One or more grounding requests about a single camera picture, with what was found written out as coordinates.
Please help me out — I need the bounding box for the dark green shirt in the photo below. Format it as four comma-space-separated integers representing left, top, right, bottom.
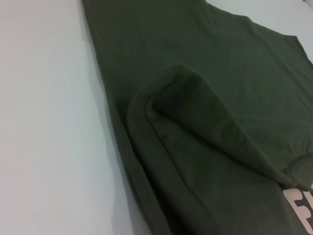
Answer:
82, 0, 313, 235

